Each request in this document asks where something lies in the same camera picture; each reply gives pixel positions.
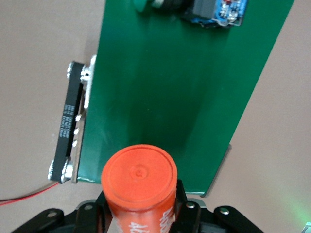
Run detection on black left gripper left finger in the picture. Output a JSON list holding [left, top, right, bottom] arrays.
[[12, 190, 115, 233]]

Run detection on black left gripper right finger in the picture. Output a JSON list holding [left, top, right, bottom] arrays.
[[170, 179, 265, 233]]

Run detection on orange cylinder with 4680 print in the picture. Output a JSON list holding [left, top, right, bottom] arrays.
[[101, 144, 178, 233]]

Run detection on green push button switch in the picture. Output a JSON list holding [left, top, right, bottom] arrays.
[[132, 0, 248, 29]]

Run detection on green conveyor belt unit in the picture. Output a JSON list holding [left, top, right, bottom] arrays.
[[47, 0, 296, 198]]

